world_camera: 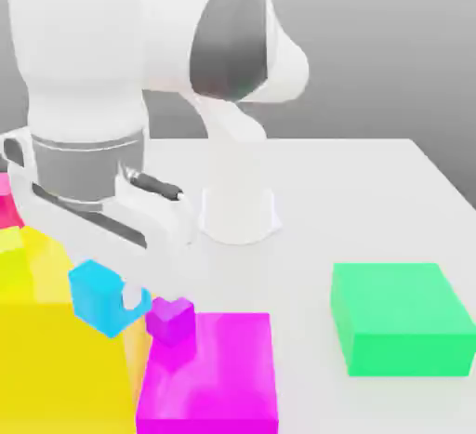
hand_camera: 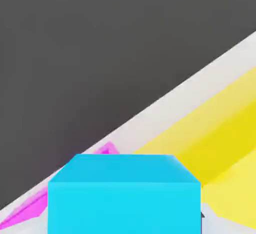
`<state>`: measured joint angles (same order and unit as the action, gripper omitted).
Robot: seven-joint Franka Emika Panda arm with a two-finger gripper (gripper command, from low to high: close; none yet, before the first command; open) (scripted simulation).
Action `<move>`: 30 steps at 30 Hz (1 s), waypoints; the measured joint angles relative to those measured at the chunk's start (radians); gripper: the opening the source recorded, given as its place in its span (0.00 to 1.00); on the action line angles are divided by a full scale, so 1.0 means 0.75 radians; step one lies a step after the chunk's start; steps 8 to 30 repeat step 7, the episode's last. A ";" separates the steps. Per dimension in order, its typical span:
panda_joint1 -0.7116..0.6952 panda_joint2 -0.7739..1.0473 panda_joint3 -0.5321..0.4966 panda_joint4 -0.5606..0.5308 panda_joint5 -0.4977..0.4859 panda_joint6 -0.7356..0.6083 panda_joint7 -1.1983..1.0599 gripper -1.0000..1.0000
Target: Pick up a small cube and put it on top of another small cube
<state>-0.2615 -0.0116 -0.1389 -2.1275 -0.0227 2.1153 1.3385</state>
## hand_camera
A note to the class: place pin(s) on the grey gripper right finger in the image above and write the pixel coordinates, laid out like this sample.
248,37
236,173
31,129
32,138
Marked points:
216,226

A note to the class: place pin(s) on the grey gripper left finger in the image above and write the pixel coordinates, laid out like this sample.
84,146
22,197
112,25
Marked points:
24,229

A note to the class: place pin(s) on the small cyan cube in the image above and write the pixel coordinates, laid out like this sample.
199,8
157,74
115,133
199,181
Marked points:
124,206

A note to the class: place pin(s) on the small yellow cube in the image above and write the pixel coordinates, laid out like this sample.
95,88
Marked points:
236,194

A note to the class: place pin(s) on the large magenta box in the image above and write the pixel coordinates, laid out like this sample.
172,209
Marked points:
26,208

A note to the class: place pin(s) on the large yellow box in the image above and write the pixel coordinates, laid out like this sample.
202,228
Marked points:
216,133

